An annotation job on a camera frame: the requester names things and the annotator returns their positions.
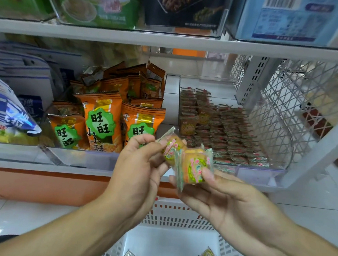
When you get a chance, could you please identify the orange shelf base panel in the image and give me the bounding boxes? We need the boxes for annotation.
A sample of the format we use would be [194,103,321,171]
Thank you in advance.
[0,168,179,216]

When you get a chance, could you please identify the blue product box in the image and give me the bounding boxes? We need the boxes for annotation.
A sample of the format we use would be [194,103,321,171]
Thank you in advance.
[227,0,338,49]

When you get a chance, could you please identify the white basket with red rim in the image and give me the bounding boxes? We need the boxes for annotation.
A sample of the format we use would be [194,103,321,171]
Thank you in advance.
[93,192,275,256]

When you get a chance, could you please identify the green white product box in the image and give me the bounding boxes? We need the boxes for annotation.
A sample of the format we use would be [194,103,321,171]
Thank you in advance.
[40,0,142,30]

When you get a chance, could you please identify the white perforated side panel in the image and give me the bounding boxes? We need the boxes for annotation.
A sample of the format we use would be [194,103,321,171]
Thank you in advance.
[224,54,338,174]

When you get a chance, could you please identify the white metal shelf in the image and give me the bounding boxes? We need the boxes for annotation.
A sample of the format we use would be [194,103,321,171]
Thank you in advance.
[0,0,338,198]

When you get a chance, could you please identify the blue white snack bag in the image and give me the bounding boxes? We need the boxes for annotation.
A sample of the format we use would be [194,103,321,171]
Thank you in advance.
[0,73,47,145]

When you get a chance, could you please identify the person's left forearm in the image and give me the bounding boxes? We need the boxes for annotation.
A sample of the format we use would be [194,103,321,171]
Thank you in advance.
[0,191,134,256]

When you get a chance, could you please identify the clear plastic shelf front guard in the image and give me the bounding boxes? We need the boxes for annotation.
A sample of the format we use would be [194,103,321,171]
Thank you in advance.
[0,141,120,171]

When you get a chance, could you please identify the person's right hand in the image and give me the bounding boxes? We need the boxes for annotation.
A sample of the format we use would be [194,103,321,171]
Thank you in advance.
[163,165,295,256]

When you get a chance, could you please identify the group of orange snack bags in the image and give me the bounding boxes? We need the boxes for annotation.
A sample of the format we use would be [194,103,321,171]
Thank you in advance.
[45,53,171,159]

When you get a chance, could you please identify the bundle of snack packets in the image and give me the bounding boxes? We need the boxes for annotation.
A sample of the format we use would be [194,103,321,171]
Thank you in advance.
[153,126,218,196]

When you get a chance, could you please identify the row of small snack packets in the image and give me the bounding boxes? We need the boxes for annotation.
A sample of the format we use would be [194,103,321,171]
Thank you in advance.
[175,86,276,170]

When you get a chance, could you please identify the person's left hand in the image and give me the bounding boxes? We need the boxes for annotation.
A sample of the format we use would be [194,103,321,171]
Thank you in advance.
[99,130,172,230]

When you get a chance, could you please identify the black product box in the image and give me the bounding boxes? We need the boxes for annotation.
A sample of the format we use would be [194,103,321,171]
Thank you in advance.
[136,0,234,38]

